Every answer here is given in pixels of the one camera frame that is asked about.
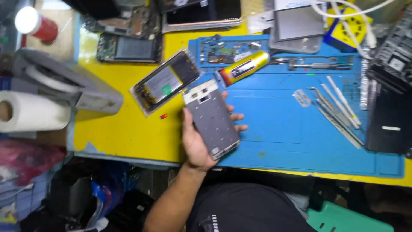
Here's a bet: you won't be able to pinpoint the person's left hand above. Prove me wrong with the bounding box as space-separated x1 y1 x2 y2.
181 91 249 173

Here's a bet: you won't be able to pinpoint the grey phone frame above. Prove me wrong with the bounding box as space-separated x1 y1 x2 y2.
182 79 242 161

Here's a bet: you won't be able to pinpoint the person's black shirt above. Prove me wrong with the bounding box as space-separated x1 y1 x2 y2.
185 182 317 232

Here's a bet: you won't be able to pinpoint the yellow glue tube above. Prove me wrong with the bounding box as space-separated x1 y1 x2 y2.
215 50 271 87

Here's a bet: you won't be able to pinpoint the blue silicone repair mat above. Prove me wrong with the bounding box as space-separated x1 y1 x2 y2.
188 34 405 178

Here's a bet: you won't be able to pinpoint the heap of small phone parts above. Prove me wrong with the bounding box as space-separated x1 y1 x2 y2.
199 34 262 65

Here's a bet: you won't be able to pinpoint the blue plastic bag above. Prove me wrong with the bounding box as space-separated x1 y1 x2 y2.
90 161 136 226

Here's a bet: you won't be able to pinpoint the opened phone with dark battery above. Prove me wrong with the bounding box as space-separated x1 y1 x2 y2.
96 32 163 64

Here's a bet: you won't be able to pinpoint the razor blade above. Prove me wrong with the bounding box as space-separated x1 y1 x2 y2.
292 89 312 108

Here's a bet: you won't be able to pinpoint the black screen tablet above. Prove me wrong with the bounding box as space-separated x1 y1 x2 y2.
161 0 243 34

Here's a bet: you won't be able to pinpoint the bare phone housing with board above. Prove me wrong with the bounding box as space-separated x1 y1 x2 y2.
84 5 161 39

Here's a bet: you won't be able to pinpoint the metal tweezers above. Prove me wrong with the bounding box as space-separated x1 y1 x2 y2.
307 86 365 146

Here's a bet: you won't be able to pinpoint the clear plastic wrapper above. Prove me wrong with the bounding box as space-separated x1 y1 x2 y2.
241 0 277 34

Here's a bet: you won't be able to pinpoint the flat metal pry tool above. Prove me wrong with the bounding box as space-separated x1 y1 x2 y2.
315 99 363 150

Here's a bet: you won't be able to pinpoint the grey tape dispenser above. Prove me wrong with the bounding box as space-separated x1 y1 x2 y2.
12 48 124 115

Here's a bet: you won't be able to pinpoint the metal screwdriver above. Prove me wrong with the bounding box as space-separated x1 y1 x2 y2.
287 61 354 71

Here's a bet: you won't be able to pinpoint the white plastic spudger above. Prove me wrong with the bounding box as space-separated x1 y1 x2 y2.
321 83 360 130
326 76 362 125

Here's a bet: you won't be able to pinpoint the silver metal plate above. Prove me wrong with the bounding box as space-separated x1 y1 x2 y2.
269 6 326 55

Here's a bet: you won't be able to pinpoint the white paper towel roll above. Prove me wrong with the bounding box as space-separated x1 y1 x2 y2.
0 90 71 133

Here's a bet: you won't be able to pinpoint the pink cloth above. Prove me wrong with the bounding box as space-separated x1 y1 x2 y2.
0 139 67 187

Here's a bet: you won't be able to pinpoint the green plastic stool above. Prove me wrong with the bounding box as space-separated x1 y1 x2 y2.
306 200 395 232

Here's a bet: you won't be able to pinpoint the yellow and blue box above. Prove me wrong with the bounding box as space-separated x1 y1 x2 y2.
323 6 374 53

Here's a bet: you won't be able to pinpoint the black phone panel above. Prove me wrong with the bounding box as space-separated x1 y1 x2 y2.
365 81 412 155

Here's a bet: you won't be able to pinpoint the red cup with white lid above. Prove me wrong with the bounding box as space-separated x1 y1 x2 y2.
14 6 59 44

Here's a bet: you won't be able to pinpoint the black electronic device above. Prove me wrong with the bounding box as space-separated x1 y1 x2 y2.
366 4 412 94

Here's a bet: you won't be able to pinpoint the white cable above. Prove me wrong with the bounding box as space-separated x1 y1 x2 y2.
311 0 396 60

